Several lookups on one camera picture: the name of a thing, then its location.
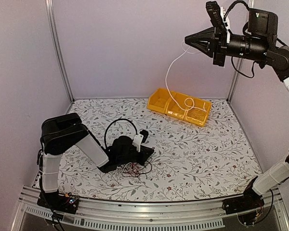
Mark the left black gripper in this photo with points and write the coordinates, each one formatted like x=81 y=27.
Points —
x=145 y=151

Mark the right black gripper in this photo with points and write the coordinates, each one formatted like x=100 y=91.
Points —
x=209 y=47

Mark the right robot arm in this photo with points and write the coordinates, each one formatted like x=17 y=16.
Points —
x=258 y=43

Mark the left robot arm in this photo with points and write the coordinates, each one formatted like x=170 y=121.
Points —
x=58 y=134

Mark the yellow three-compartment bin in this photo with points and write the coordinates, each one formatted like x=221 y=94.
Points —
x=180 y=106

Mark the floral table mat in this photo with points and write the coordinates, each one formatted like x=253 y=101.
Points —
x=189 y=162

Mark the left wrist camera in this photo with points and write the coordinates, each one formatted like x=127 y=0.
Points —
x=140 y=138

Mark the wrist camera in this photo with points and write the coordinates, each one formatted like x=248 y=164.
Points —
x=218 y=17
x=140 y=138

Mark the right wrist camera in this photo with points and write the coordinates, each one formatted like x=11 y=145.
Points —
x=218 y=17

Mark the right aluminium frame post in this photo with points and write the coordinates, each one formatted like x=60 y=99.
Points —
x=238 y=65

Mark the aluminium frame post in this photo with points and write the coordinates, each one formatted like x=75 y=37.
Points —
x=57 y=49
x=238 y=65

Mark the aluminium front rail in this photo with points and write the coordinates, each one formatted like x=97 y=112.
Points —
x=103 y=215

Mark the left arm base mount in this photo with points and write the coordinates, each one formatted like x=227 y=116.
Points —
x=67 y=203

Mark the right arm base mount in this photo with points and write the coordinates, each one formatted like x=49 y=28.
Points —
x=248 y=201

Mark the left aluminium frame post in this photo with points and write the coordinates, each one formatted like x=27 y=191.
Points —
x=57 y=49

